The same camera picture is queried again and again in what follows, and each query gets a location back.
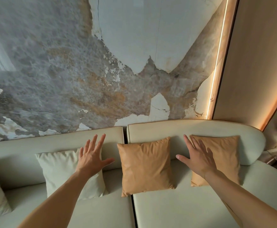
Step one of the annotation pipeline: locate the person's right hand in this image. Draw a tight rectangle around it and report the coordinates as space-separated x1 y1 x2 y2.
176 134 217 180

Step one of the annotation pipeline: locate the person's left hand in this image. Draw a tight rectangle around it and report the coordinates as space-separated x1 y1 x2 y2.
75 133 116 178

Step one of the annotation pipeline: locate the tan leather cushion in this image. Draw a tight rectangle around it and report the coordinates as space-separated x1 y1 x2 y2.
117 136 176 197
189 135 241 187

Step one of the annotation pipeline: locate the beige leather sofa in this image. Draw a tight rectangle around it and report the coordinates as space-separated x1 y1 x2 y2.
0 119 277 228

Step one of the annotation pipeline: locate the person's left forearm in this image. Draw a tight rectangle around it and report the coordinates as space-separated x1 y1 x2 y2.
17 168 94 228

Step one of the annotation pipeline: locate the person's right forearm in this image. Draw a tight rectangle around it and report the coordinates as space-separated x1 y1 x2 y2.
204 169 277 228

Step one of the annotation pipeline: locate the glass side table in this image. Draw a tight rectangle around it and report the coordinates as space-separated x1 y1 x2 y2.
257 146 277 165

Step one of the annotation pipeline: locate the warm led light strip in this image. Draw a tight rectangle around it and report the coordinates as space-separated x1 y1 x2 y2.
205 0 230 119
261 77 277 131

